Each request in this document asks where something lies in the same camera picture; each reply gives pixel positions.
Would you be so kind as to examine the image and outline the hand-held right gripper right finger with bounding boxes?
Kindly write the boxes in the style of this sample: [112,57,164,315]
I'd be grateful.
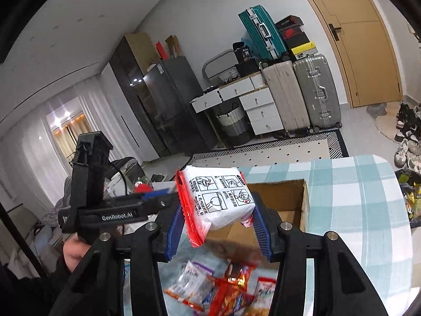
[252,194,392,316]

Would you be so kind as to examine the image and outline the grey door mat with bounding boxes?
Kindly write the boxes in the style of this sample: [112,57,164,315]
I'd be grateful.
[366,103,387,119]

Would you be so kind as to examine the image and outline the grey chair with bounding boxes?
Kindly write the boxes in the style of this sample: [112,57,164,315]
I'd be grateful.
[105,156,147,193]

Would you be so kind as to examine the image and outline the dark glass cabinet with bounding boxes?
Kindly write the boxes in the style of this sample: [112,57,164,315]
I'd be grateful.
[109,36,172,159]

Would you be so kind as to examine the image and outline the white red-edged snack packet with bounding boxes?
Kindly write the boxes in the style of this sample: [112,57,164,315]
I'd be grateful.
[176,166,256,248]

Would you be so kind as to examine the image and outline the beige suitcase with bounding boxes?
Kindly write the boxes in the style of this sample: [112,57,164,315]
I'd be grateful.
[261,60,311,139]

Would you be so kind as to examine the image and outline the person's left hand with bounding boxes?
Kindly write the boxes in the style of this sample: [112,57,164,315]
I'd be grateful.
[62,237,91,274]

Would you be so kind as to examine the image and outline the beige round mat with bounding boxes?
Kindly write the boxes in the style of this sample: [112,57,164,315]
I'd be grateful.
[375,102,405,142]

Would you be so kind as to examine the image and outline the cardboard box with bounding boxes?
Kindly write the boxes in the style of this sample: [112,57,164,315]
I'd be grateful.
[201,179,310,264]

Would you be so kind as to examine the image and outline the row of shoes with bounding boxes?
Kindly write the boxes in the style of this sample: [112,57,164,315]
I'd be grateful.
[393,102,421,175]

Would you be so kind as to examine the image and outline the black trash bin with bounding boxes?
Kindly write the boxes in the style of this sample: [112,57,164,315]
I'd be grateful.
[395,169,421,228]

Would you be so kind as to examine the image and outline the purple-edged clear snack packet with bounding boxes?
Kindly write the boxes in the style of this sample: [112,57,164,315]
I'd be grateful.
[164,259,216,307]

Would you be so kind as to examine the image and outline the grey laundry basket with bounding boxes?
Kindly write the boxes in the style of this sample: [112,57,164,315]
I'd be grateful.
[215,103,252,146]

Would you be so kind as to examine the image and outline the teal suitcase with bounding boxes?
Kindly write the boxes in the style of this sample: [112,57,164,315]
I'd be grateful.
[238,5,293,61]

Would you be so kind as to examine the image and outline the pile of clothes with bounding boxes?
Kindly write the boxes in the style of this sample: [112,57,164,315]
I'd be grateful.
[41,197,71,229]

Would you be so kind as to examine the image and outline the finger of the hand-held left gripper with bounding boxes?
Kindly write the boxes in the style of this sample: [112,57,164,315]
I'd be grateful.
[144,194,180,218]
[132,187,176,203]

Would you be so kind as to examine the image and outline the oval mirror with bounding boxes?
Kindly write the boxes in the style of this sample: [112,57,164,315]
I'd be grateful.
[202,49,237,80]

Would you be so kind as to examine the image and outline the black cable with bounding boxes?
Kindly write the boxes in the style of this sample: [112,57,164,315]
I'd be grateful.
[113,167,128,199]

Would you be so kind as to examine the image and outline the black red-logo shoe box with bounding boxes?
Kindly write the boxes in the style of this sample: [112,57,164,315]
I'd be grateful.
[278,26,311,51]

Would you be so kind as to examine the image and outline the orange-red snack packet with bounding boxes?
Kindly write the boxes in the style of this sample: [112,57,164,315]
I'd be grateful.
[206,276,257,316]

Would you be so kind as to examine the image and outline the white and red snack packet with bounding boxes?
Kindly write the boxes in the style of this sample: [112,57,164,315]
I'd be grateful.
[253,276,278,316]

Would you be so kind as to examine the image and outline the black bag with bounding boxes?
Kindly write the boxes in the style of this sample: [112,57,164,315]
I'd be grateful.
[233,41,261,75]

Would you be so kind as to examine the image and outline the person's left forearm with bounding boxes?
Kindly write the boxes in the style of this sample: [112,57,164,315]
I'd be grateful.
[0,258,71,316]

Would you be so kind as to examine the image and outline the white curtain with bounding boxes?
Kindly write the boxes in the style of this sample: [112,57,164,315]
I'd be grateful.
[20,82,129,211]

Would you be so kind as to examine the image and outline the patterned floor rug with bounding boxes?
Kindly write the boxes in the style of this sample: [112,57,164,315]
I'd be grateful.
[154,128,349,185]

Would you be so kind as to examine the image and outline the grey refrigerator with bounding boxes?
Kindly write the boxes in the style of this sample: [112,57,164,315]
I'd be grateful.
[143,56,219,157]

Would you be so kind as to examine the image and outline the wooden door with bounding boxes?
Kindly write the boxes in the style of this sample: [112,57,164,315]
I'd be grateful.
[289,0,403,108]

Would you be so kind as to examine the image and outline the brown paper bag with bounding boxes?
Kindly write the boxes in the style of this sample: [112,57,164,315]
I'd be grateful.
[164,35,183,58]

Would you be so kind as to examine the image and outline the black door handle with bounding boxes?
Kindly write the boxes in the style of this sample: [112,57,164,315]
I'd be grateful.
[328,23,343,42]

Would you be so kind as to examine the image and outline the checked teal tablecloth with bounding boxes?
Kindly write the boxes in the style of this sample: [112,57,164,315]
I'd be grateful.
[123,155,413,316]

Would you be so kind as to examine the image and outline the black metal pole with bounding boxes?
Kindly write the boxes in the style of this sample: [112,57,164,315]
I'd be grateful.
[0,200,47,279]

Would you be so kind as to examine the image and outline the silver suitcase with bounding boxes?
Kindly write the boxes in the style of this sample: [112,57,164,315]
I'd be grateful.
[293,53,343,132]

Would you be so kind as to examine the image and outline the yellow black shoe box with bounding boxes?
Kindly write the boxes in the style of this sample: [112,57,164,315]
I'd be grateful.
[291,41,318,56]

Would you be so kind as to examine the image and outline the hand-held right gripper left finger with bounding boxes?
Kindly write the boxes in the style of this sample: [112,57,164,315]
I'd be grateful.
[49,201,185,316]

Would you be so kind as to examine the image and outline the white dressing table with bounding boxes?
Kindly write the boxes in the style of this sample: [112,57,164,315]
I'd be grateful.
[191,72,285,139]

